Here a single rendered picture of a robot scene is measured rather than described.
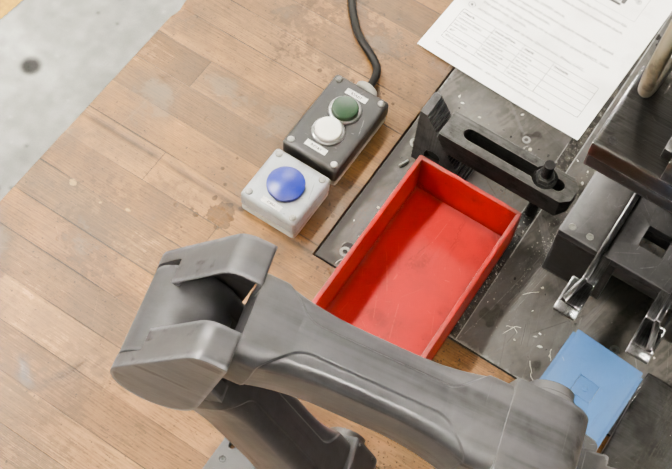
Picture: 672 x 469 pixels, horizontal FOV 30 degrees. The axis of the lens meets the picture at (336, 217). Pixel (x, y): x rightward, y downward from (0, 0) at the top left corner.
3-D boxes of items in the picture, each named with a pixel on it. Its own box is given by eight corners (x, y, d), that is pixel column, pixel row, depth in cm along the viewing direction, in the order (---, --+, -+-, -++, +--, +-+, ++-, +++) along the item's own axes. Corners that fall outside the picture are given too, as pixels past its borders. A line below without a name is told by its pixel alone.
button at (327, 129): (308, 140, 132) (309, 130, 131) (323, 121, 134) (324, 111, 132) (331, 154, 132) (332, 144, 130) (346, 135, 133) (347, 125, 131)
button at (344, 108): (325, 119, 134) (326, 109, 132) (340, 101, 135) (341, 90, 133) (348, 133, 133) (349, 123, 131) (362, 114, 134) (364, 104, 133)
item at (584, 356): (489, 454, 109) (497, 442, 106) (577, 330, 116) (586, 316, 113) (557, 503, 107) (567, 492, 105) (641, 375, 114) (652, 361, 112)
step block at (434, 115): (410, 156, 134) (420, 111, 126) (424, 137, 135) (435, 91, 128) (462, 186, 133) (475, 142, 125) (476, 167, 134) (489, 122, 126)
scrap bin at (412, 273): (280, 365, 122) (281, 341, 117) (413, 182, 133) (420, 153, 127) (384, 432, 120) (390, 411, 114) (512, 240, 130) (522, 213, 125)
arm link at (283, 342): (609, 399, 83) (188, 204, 79) (578, 527, 79) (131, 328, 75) (529, 440, 94) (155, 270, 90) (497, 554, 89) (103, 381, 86)
